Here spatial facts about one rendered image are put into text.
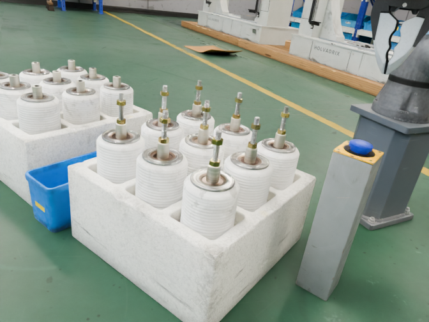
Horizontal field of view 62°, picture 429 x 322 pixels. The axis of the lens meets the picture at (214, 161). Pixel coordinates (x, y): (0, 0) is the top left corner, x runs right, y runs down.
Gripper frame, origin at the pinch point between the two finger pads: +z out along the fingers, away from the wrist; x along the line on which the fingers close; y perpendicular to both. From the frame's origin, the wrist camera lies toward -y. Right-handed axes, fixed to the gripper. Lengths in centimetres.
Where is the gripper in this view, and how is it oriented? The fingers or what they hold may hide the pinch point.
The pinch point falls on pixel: (386, 66)
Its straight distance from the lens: 64.9
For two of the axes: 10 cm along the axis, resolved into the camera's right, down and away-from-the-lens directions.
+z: -1.2, 9.0, 4.3
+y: 6.0, -2.8, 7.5
